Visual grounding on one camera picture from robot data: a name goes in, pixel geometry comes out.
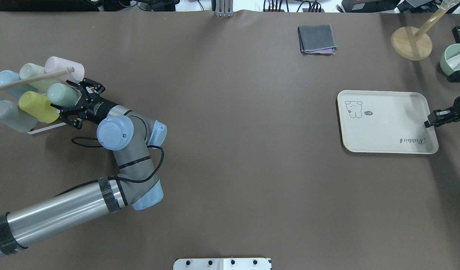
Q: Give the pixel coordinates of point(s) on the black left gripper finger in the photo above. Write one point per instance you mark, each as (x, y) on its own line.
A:
(66, 111)
(87, 88)

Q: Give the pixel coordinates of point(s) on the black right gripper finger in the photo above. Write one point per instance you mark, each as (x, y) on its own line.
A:
(439, 117)

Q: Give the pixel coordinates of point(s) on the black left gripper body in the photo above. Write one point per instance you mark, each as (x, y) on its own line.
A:
(99, 108)

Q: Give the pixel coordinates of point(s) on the green plastic cup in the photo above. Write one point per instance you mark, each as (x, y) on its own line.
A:
(63, 95)

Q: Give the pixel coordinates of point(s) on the cream rabbit tray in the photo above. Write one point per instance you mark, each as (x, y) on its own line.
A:
(385, 122)

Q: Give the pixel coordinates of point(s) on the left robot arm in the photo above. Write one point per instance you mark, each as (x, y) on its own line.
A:
(129, 135)

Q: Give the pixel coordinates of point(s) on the pink plastic cup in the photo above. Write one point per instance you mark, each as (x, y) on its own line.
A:
(54, 63)

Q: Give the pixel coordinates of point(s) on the yellow plastic cup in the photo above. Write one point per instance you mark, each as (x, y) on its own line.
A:
(38, 106)

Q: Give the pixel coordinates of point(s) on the cream plastic cup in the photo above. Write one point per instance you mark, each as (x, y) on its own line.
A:
(30, 70)

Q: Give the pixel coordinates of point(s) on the grey plastic cup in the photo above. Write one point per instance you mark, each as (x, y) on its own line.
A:
(15, 118)

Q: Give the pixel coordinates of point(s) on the blue plastic cup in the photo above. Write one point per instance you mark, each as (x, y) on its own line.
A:
(8, 77)

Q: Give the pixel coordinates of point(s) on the green bowl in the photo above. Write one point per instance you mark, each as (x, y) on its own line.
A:
(450, 59)

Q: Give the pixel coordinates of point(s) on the wooden mug tree stand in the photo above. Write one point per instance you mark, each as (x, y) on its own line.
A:
(414, 43)

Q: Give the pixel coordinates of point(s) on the grey folded cloth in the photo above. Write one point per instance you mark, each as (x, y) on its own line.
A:
(316, 39)

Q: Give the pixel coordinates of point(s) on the white wire cup rack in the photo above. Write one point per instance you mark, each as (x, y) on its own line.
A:
(35, 78)

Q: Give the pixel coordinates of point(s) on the aluminium frame post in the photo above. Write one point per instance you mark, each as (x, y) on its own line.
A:
(223, 8)

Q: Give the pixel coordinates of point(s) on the white camera pole mount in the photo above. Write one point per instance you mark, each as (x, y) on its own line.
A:
(223, 264)

